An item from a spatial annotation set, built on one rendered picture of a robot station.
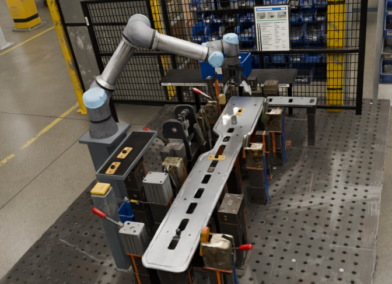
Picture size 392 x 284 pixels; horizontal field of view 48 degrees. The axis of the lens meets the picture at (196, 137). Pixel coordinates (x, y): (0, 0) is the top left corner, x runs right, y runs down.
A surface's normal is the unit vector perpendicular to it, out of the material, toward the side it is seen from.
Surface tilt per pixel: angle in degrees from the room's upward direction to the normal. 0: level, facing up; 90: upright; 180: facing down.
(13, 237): 0
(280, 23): 90
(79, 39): 89
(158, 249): 0
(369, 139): 0
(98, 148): 90
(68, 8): 91
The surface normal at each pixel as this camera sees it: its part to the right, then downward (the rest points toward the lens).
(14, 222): -0.15, -0.85
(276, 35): -0.32, 0.53
